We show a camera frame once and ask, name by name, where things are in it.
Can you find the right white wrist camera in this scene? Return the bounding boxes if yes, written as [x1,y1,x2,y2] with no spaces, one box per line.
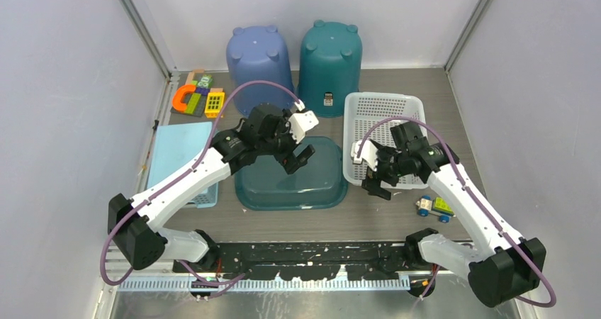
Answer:
[350,139,378,172]

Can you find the white plastic basket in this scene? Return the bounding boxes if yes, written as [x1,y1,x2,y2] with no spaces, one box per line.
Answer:
[342,91,427,190]

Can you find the white cable duct strip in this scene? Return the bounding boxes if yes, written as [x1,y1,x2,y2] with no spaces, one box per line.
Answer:
[118,275,410,292]

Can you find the purple toy block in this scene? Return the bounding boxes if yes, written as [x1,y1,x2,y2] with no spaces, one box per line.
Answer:
[195,86,210,96]

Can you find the light blue plastic basket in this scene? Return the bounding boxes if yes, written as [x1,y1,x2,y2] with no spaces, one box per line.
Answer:
[147,122,212,188]

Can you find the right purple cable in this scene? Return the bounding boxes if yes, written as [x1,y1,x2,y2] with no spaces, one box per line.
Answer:
[354,116,558,309]

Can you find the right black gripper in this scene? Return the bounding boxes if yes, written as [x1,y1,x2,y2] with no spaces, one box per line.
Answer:
[361,141,409,199]

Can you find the small toy car blue wheels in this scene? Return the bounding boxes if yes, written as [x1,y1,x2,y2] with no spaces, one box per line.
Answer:
[415,195,456,223]

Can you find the yellow toy block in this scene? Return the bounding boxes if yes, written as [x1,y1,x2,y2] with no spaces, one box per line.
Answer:
[204,90,226,118]

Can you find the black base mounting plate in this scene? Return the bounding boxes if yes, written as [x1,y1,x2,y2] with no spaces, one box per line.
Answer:
[189,241,427,281]

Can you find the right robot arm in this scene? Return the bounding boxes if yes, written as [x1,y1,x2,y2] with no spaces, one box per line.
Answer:
[351,116,557,308]

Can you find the teal plastic basket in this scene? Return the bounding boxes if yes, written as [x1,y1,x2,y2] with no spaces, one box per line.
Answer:
[234,136,349,211]

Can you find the orange toy arch block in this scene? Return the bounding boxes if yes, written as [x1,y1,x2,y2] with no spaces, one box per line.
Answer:
[172,84,196,113]

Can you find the teal plastic bucket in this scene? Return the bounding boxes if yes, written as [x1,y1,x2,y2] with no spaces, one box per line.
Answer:
[297,20,363,118]

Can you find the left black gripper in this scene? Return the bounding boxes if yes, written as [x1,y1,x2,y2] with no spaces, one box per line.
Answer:
[257,110,314,174]

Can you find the lime green toy brick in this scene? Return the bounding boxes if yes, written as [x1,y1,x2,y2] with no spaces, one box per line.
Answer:
[432,197,455,217]

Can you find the blue plastic bucket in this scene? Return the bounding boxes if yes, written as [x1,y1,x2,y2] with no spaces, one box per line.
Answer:
[225,26,294,116]

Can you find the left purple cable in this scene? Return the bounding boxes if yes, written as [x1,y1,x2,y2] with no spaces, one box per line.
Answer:
[100,79,306,287]

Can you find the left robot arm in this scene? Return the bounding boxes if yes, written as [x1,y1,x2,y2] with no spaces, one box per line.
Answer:
[108,102,319,272]

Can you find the lime green long brick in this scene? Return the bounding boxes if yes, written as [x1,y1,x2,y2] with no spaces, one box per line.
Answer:
[184,93,202,115]

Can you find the green numbered toy block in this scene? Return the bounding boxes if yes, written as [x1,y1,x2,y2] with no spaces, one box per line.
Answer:
[197,74,213,89]

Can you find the purple cable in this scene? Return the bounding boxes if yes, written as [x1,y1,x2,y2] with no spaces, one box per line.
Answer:
[354,116,558,309]
[100,79,306,287]

